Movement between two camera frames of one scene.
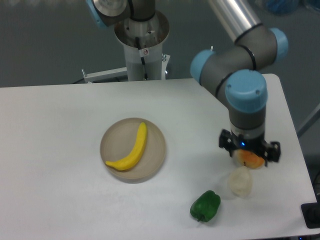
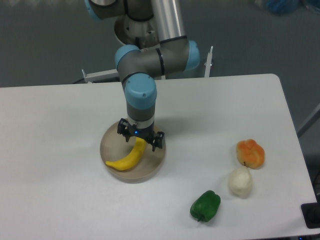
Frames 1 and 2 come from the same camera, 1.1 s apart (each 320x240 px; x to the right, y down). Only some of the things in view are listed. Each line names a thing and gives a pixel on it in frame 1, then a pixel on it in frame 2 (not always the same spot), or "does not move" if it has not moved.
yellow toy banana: [125, 163] does not move
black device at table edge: [311, 212] does not move
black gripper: [269, 152] -> [127, 130]
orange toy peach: [248, 159] does not move
